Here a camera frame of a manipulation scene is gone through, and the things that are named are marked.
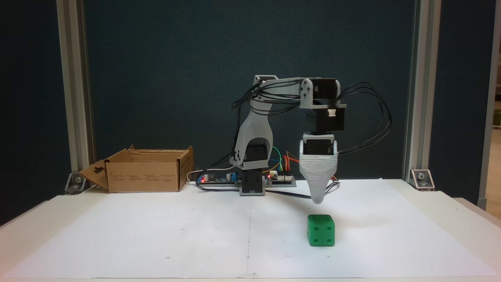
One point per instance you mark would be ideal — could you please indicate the small circuit board with jumpers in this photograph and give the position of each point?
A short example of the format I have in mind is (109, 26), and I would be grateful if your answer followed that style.
(287, 179)

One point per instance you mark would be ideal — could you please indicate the blue circuit board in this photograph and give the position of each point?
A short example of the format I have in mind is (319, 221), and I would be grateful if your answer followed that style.
(219, 179)

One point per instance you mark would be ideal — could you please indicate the open cardboard box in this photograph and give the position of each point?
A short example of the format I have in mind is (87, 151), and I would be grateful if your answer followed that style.
(145, 178)

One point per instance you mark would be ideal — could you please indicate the green dice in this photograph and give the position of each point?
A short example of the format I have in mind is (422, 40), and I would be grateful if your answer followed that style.
(321, 231)

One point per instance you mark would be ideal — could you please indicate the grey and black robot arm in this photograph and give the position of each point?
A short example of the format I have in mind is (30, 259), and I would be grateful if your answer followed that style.
(254, 129)

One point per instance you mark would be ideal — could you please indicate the large white paper sheet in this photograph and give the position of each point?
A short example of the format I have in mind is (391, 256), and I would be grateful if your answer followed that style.
(156, 235)

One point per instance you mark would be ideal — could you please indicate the aluminium corner bracket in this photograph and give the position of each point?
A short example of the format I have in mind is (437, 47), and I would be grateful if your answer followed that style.
(76, 184)
(422, 180)

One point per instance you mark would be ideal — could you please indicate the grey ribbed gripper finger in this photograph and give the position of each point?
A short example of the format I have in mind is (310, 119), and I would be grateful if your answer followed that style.
(319, 176)

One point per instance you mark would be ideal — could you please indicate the aluminium frame post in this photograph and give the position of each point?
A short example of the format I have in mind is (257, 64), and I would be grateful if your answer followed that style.
(422, 78)
(76, 78)

